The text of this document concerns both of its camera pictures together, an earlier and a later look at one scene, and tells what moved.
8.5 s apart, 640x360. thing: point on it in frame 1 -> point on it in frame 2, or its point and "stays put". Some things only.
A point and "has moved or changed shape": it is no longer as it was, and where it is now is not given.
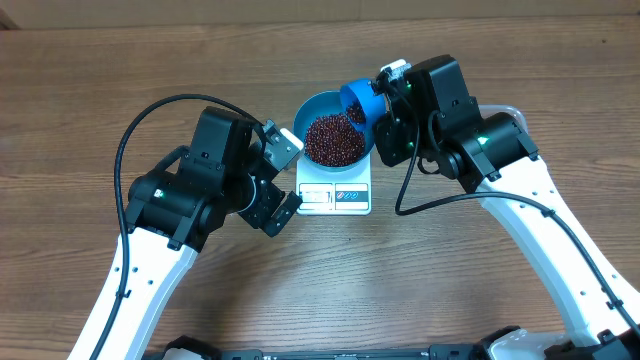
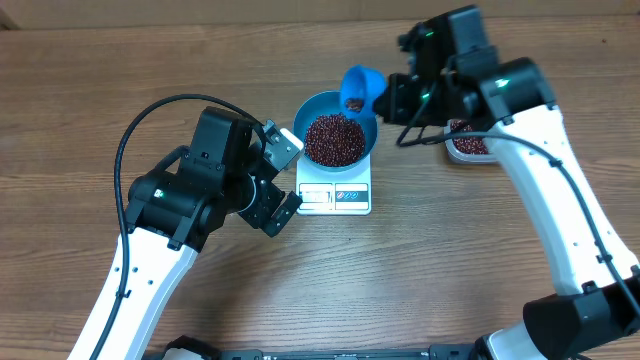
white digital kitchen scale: [320, 192] stays put
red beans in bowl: [333, 140] stays put
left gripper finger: [283, 214] stays put
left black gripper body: [263, 205] stays put
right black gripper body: [396, 148] -> [406, 101]
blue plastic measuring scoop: [373, 105] has moved or changed shape
